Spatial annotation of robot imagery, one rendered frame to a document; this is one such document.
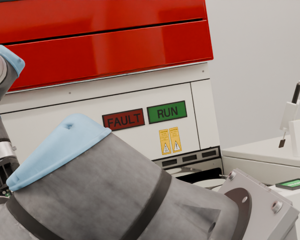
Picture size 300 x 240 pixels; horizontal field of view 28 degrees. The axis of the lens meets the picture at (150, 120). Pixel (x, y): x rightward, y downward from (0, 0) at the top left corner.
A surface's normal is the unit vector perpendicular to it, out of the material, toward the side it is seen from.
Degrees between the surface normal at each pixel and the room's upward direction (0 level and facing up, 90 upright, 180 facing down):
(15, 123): 90
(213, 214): 80
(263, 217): 45
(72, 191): 88
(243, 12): 90
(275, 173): 90
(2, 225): 54
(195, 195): 35
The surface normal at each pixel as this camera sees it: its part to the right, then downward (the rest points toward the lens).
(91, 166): 0.27, -0.18
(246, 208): -0.80, -0.58
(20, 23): 0.37, 0.02
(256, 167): -0.91, 0.18
